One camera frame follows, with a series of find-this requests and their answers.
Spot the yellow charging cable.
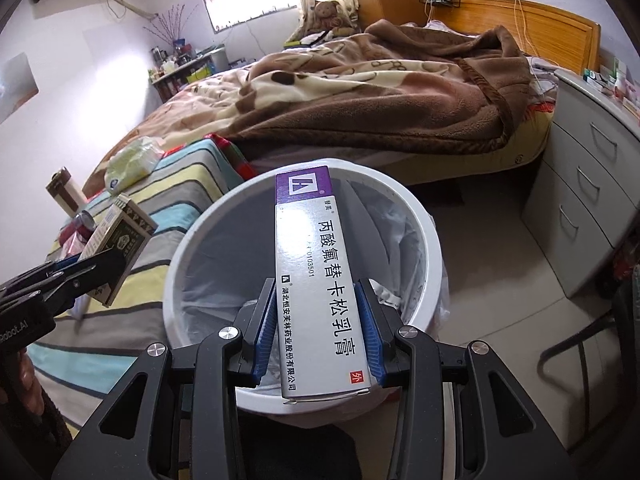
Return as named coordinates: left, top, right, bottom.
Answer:
left=512, top=0, right=538, bottom=58

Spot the small green and white box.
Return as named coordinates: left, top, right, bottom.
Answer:
left=80, top=195, right=155, bottom=308

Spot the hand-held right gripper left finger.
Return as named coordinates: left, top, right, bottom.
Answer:
left=52, top=280, right=278, bottom=480

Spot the vase of bare branches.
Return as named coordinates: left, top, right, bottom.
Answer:
left=142, top=4, right=201, bottom=53

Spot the white trash bin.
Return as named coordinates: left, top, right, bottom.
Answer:
left=162, top=157, right=451, bottom=413

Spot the white air conditioner pipe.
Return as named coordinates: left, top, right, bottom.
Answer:
left=97, top=0, right=158, bottom=18

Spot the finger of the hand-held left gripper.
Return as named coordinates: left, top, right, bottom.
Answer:
left=42, top=247, right=126, bottom=311
left=0, top=255, right=83, bottom=293

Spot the black chair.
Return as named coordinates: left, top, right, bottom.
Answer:
left=537, top=265, right=640, bottom=411

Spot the purple and white ointment box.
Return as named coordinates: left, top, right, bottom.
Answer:
left=274, top=165, right=375, bottom=405

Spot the grey wall board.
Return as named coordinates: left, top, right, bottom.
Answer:
left=0, top=52, right=40, bottom=126

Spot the wooden bed headboard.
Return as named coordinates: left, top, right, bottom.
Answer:
left=430, top=0, right=601, bottom=76

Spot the person's left forearm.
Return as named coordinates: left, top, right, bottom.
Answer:
left=0, top=390, right=76, bottom=480

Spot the person's left hand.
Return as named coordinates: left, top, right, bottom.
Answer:
left=0, top=347, right=41, bottom=413

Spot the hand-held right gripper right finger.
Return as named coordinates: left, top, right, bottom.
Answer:
left=354, top=277, right=576, bottom=480

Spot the brown teddy bear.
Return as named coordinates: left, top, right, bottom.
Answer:
left=300, top=0, right=358, bottom=43

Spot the shelf with bottles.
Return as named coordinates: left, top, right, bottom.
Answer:
left=147, top=45, right=231, bottom=101

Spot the barred window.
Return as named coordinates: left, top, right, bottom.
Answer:
left=201, top=0, right=301, bottom=31

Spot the small pink carton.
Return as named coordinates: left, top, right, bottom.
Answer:
left=59, top=227, right=93, bottom=261

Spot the brown patterned blanket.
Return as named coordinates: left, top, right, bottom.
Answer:
left=82, top=19, right=536, bottom=181

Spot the brown and cream thermos mug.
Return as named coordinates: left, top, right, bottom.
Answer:
left=46, top=167, right=86, bottom=216

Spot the green tissue pack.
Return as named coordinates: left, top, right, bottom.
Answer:
left=104, top=136, right=166, bottom=193

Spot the group of small medicine boxes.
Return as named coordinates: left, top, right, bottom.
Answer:
left=582, top=57, right=640, bottom=111

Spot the grey drawer dresser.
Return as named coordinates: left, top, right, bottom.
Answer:
left=520, top=69, right=640, bottom=298

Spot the red drink can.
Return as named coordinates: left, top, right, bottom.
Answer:
left=70, top=210, right=98, bottom=238

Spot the striped tablecloth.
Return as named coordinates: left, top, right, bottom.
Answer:
left=22, top=137, right=253, bottom=426

